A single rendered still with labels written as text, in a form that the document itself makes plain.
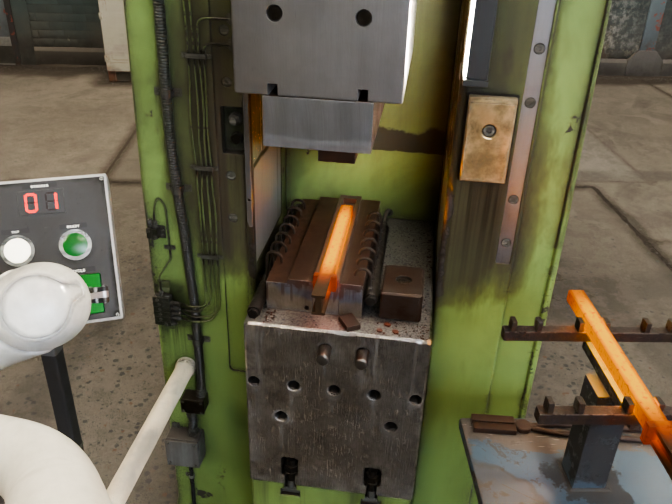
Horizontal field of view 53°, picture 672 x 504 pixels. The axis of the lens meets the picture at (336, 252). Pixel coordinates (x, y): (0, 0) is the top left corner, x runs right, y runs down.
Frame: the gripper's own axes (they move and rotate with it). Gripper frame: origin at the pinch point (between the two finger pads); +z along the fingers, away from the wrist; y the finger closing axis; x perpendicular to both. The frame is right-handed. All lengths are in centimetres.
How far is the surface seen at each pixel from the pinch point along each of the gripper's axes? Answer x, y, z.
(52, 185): 20.9, -2.8, 13.3
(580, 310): -14, 86, -16
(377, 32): 37, 53, -17
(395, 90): 29, 57, -14
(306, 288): -4.4, 42.9, 12.6
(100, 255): 6.9, 4.1, 13.3
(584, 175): 34, 306, 274
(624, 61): 167, 519, 473
